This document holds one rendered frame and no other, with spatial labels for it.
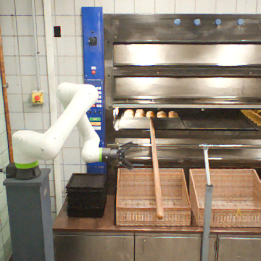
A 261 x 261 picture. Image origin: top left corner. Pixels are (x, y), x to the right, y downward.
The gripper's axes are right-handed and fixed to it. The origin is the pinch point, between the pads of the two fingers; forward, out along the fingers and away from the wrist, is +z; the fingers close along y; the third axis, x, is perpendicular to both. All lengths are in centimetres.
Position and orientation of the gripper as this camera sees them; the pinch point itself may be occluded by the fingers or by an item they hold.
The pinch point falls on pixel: (141, 155)
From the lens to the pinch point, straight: 227.8
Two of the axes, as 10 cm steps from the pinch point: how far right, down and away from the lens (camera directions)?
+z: 10.0, 0.2, -0.3
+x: -0.3, 2.6, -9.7
